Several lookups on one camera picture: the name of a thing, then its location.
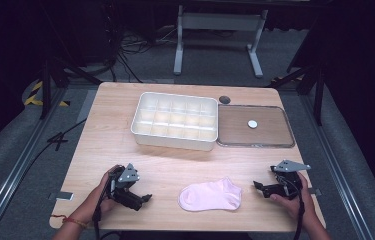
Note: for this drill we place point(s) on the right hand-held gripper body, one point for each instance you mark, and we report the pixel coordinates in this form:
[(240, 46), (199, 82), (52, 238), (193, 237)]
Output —
[(288, 181)]

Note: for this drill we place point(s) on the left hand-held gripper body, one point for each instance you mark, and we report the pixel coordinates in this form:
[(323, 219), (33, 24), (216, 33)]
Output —
[(127, 175)]

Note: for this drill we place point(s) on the pink sock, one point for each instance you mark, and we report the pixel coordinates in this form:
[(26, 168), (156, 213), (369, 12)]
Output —
[(211, 195)]

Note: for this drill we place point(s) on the white divided storage box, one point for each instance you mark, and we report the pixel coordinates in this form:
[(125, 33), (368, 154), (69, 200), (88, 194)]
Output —
[(175, 120)]

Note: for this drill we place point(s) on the person's left hand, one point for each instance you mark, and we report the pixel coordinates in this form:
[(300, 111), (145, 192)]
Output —
[(105, 186)]

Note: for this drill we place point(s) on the person's right hand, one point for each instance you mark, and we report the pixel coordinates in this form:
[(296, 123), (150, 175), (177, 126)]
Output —
[(300, 206)]

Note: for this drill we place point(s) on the grey tape piece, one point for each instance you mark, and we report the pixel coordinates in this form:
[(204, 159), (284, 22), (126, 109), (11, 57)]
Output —
[(315, 191), (62, 196)]

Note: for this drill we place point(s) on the clear box lid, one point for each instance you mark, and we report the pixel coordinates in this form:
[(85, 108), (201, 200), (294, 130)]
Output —
[(255, 133)]

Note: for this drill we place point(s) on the dark round table grommet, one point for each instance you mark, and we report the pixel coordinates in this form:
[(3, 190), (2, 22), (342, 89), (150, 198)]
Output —
[(224, 99)]

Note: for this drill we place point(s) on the black tripod stand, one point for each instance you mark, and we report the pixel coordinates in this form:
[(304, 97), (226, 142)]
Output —
[(318, 86), (45, 86)]

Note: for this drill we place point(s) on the yellow black hazard tape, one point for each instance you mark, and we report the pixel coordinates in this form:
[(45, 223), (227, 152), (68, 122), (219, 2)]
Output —
[(32, 96)]

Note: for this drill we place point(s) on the aluminium floor rail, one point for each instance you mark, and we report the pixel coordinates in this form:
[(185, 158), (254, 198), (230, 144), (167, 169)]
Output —
[(338, 166), (18, 166)]

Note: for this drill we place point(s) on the white metal stand frame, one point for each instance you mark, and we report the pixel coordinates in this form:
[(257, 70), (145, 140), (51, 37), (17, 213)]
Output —
[(221, 21)]

